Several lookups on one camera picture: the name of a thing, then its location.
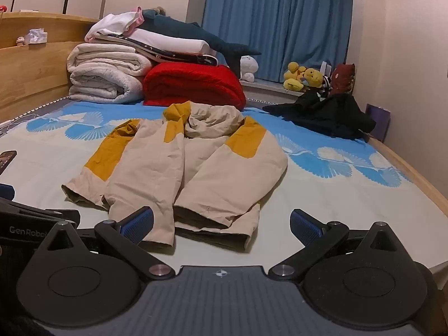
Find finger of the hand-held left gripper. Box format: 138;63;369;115
0;183;80;222

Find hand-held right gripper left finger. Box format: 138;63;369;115
38;206;176;281

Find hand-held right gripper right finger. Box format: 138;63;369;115
268;209;408;281

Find beige and yellow jacket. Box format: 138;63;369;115
61;101;289;253

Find black clothes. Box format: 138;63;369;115
262;89;377;139

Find pink and white folded clothes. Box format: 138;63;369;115
85;7;144;41

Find dark smartphone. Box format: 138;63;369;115
0;150;17;175

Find blue and white printed bedsheet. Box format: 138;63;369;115
0;96;448;288

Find wooden headboard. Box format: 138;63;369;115
0;12;99;121

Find grey window ledge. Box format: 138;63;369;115
241;80;305;113

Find red folded blanket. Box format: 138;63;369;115
143;62;246;111

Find yellow plush toy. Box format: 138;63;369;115
303;68;324;88
283;62;309;92

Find white folded fleece blanket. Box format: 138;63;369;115
66;42;155;104

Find brown cushion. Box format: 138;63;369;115
331;63;356;95

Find tissue pack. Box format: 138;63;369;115
24;29;48;44

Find white plush toy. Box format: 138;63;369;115
240;55;259;82

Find navy patterned folded quilt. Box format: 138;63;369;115
94;33;218;66

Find white pillow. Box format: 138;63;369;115
121;28;211;57

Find blue shark plush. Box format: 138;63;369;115
142;8;262;78

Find blue curtain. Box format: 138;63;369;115
202;0;354;85

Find wooden bed side rail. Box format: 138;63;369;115
364;133;448;218

